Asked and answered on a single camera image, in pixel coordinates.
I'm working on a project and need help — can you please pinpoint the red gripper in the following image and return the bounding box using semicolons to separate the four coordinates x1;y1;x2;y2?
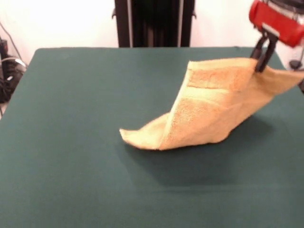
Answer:
248;0;304;73

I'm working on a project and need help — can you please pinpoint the tan terry towel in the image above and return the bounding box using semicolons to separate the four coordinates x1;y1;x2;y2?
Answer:
118;57;304;152

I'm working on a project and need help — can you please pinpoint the tall black metal rack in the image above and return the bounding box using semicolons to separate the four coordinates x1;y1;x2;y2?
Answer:
111;0;198;48

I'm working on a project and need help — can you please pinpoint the dark green table cloth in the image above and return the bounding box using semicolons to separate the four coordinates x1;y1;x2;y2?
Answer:
0;47;304;228

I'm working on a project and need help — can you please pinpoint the black cable tangle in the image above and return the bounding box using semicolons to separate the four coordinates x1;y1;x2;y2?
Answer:
0;21;28;104

